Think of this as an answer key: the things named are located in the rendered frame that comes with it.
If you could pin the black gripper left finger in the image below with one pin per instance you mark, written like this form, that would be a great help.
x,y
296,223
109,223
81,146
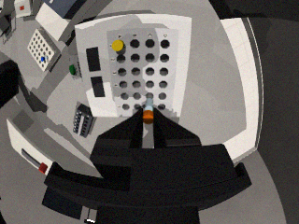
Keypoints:
x,y
125,133

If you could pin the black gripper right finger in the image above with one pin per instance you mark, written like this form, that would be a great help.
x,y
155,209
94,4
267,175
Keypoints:
x,y
169,134

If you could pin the white tube rack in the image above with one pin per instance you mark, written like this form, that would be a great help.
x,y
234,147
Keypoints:
x,y
40,46

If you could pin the yellow round cap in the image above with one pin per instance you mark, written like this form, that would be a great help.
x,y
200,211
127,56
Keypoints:
x,y
118,45

